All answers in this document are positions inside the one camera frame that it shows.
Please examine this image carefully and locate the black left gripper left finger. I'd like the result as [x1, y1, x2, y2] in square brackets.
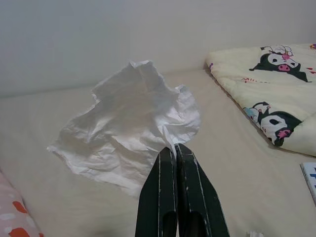
[135, 146, 177, 237]

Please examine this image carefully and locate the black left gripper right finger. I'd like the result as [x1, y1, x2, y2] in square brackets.
[174, 143, 231, 237]

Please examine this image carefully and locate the white tissue paper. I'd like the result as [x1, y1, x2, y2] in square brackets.
[46, 58, 202, 199]

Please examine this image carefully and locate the white blue paperback book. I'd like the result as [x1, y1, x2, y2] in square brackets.
[300, 161, 316, 208]

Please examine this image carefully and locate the cream cartoon print quilt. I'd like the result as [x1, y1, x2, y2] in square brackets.
[204, 43, 316, 158]

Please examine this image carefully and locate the pink patterned pillow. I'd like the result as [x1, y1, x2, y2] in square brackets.
[0, 165, 44, 237]

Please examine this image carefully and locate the beige bed sheet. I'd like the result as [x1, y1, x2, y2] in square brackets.
[0, 69, 316, 237]

